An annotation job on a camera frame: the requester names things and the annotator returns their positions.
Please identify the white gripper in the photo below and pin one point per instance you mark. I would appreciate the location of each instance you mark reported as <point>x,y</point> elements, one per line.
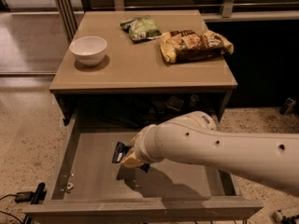
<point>139,147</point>

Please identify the dark blue rxbar wrapper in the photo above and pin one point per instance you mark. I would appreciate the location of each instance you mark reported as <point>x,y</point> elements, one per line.
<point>121,151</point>

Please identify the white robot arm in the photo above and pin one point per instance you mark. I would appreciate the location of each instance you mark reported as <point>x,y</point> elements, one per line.
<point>271,159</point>

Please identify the open grey top drawer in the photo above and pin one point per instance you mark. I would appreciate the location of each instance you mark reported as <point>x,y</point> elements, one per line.
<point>89,189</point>

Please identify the black clamp on drawer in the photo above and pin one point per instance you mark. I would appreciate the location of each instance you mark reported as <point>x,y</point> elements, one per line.
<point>38,196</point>

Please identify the small dark packet in cabinet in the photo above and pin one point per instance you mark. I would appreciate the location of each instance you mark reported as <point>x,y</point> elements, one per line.
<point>174,103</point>

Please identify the black power adapter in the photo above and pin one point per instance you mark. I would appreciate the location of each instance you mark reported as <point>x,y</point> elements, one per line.
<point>22,197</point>

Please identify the white ceramic bowl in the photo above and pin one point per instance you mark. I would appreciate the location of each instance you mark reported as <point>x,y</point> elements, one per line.
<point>89,50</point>

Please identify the yellow brown chip bag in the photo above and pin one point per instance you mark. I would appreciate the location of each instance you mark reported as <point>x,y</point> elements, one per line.
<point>188,46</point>

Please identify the green snack bag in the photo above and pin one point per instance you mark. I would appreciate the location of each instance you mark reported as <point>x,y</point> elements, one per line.
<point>141,28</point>

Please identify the white power strip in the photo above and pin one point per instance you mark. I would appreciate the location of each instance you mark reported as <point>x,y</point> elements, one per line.
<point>287,215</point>

